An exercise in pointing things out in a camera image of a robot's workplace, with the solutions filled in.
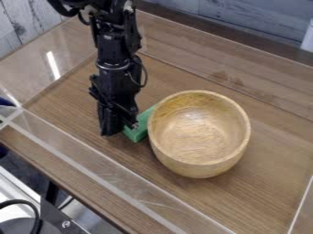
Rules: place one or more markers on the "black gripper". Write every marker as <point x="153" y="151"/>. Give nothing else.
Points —
<point x="116" y="85"/>

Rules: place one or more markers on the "green rectangular block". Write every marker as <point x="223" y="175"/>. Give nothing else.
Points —
<point x="140" y="133"/>

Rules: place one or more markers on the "brown wooden bowl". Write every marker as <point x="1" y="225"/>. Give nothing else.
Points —
<point x="200" y="132"/>

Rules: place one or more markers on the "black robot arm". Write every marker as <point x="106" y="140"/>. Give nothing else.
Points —
<point x="112" y="18"/>

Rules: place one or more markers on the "blue object at edge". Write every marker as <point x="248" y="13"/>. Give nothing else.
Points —
<point x="6" y="102"/>

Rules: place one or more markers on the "black table leg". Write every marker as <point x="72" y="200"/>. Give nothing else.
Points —
<point x="53" y="193"/>

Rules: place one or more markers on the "clear acrylic tray enclosure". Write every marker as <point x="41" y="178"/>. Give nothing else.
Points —
<point x="261" y="197"/>

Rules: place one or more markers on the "black metal base plate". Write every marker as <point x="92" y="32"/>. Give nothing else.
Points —
<point x="55" y="222"/>

